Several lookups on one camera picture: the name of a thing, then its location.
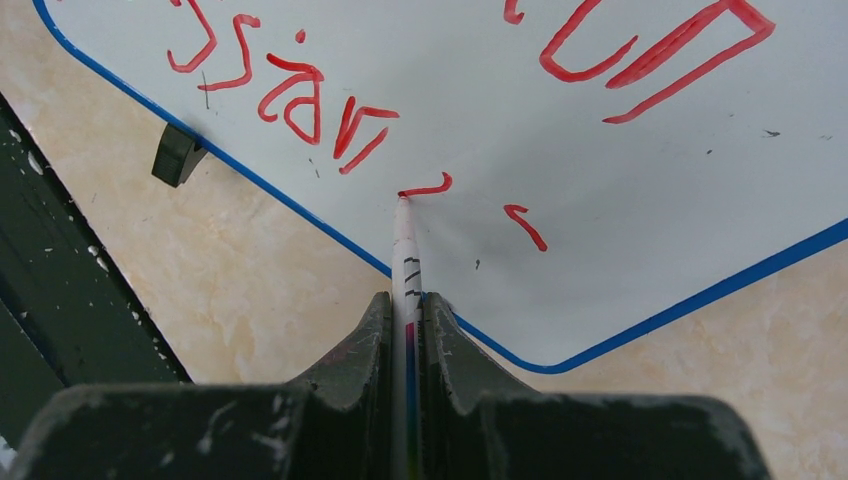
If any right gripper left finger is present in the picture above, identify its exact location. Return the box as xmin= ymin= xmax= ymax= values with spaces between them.
xmin=9 ymin=292 xmax=392 ymax=479

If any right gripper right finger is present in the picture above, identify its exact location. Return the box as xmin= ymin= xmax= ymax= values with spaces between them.
xmin=421 ymin=293 xmax=771 ymax=479

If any red white marker pen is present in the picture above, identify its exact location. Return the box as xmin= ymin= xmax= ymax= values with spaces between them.
xmin=391 ymin=195 xmax=422 ymax=479

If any blue framed whiteboard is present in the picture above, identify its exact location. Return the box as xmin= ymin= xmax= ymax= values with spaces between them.
xmin=35 ymin=1 xmax=847 ymax=374

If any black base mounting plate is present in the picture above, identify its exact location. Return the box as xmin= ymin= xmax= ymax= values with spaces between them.
xmin=1 ymin=102 xmax=189 ymax=450

